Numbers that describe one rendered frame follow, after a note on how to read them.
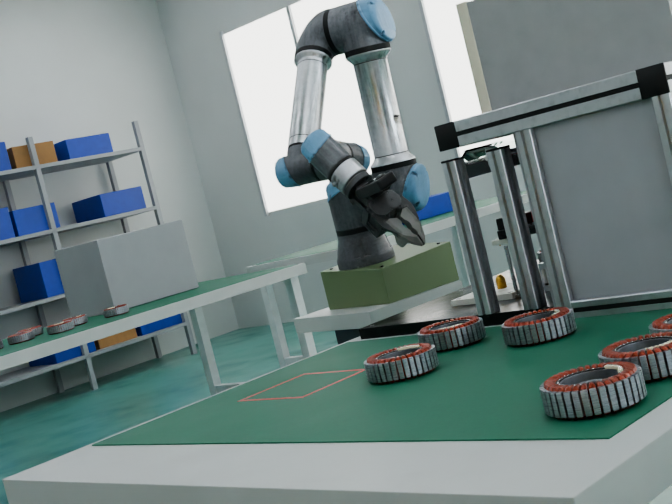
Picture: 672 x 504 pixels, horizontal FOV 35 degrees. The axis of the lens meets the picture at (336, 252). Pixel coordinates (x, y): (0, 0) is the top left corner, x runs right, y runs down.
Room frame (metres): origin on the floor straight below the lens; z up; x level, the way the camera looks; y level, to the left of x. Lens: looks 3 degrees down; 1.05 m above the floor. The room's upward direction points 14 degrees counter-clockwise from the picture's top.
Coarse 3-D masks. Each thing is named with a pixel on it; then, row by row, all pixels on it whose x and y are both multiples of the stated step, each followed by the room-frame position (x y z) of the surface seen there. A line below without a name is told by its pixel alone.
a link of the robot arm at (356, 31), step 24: (360, 0) 2.67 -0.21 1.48; (336, 24) 2.67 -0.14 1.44; (360, 24) 2.64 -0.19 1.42; (384, 24) 2.65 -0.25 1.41; (336, 48) 2.70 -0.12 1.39; (360, 48) 2.65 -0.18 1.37; (384, 48) 2.66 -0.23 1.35; (360, 72) 2.67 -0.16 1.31; (384, 72) 2.67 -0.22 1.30; (360, 96) 2.70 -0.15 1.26; (384, 96) 2.66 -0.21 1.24; (384, 120) 2.67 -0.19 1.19; (384, 144) 2.67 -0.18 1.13; (384, 168) 2.66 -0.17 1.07; (408, 168) 2.66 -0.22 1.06; (408, 192) 2.64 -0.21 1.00
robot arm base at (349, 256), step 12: (360, 228) 2.73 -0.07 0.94; (348, 240) 2.74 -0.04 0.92; (360, 240) 2.73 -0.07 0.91; (372, 240) 2.73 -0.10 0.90; (384, 240) 2.75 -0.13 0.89; (348, 252) 2.74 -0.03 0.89; (360, 252) 2.73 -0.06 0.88; (372, 252) 2.72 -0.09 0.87; (384, 252) 2.73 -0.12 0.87; (348, 264) 2.73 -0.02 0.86; (360, 264) 2.72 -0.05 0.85; (372, 264) 2.72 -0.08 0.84
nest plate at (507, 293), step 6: (510, 282) 2.18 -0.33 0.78; (504, 288) 2.11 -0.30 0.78; (510, 288) 2.09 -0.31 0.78; (468, 294) 2.15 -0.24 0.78; (498, 294) 2.04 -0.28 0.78; (504, 294) 2.03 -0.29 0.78; (510, 294) 2.02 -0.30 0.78; (456, 300) 2.11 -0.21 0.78; (462, 300) 2.10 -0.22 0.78; (468, 300) 2.09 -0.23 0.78; (474, 300) 2.08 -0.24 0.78; (498, 300) 2.04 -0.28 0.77
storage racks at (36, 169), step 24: (24, 168) 8.21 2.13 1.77; (48, 168) 8.49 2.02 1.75; (72, 168) 9.07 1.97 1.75; (144, 168) 9.00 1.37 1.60; (48, 216) 8.28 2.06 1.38; (120, 216) 8.73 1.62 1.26; (24, 240) 8.46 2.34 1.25; (24, 264) 8.65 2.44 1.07; (0, 312) 7.86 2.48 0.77; (144, 336) 8.68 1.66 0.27; (192, 336) 9.01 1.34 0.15; (72, 360) 8.19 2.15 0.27; (0, 384) 7.76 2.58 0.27; (96, 384) 8.30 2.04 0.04
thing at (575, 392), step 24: (648, 336) 1.30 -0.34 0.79; (600, 360) 1.26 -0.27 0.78; (624, 360) 1.22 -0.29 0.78; (648, 360) 1.22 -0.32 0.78; (552, 384) 1.16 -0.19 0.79; (576, 384) 1.14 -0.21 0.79; (600, 384) 1.12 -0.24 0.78; (624, 384) 1.12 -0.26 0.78; (552, 408) 1.15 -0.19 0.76; (576, 408) 1.13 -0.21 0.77; (600, 408) 1.12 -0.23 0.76; (624, 408) 1.13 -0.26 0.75
